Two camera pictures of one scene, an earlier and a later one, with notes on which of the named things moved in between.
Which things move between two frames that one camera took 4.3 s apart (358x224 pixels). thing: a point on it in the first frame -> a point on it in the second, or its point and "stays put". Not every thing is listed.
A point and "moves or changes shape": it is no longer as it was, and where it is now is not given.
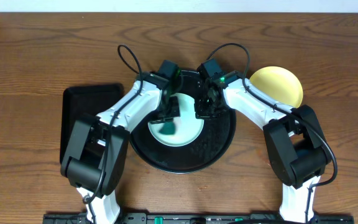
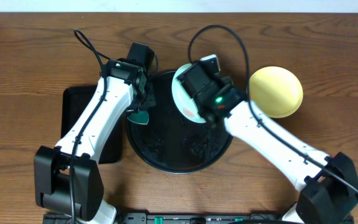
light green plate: x=182 y=130 moves or changes shape
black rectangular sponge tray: x=78 y=101 stays put
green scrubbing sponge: x=168 y=128 moves or changes shape
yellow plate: x=279 y=84 stays put
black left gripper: x=169 y=112 -> x=146 y=101
